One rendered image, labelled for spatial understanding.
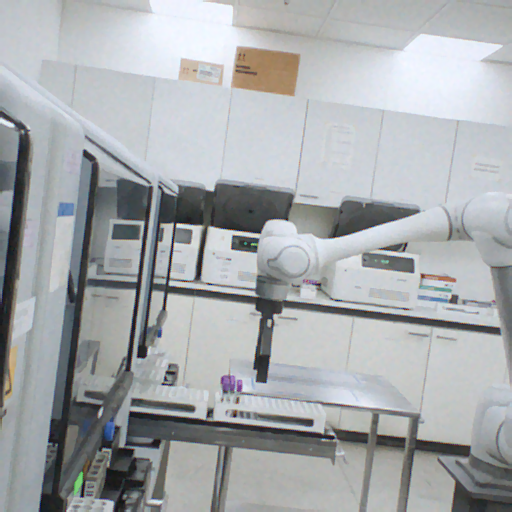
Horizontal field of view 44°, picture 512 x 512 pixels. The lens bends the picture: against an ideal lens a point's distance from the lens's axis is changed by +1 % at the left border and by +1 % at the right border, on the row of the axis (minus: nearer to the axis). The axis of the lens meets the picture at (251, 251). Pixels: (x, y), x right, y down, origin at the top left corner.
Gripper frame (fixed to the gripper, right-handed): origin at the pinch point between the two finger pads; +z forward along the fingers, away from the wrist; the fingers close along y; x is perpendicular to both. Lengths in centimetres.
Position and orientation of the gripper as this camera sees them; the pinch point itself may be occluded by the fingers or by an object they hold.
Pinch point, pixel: (259, 372)
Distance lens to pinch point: 175.0
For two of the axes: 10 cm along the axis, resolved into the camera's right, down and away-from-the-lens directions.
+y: -0.5, -0.5, 10.0
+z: -1.4, 9.9, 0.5
